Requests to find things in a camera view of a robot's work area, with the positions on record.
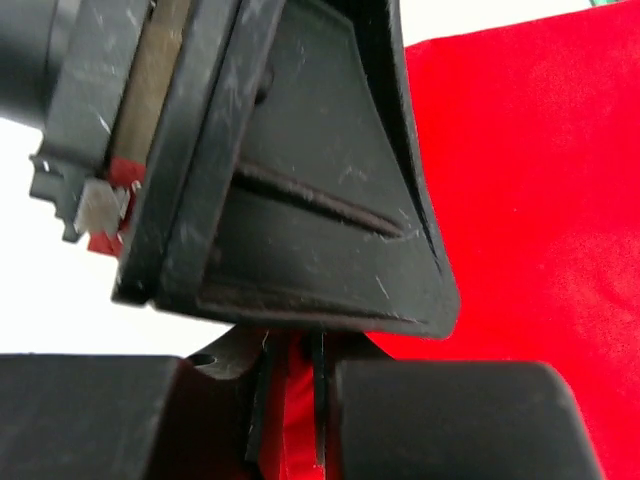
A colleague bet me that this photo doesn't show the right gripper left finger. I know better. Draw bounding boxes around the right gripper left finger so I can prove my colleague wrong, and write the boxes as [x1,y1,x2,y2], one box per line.
[1,327,278,479]

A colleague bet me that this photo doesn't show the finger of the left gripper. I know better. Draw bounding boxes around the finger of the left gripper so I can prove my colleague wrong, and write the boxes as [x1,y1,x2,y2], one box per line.
[112,1,460,339]

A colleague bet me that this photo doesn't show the red trousers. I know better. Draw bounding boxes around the red trousers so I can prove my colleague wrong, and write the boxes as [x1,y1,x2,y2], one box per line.
[269,1,639,479]

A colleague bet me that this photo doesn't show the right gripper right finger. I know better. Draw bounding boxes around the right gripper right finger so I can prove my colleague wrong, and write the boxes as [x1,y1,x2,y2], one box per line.
[307,333,604,479]

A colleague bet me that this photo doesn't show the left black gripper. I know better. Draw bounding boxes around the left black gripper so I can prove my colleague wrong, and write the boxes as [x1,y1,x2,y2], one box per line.
[1,0,190,242]

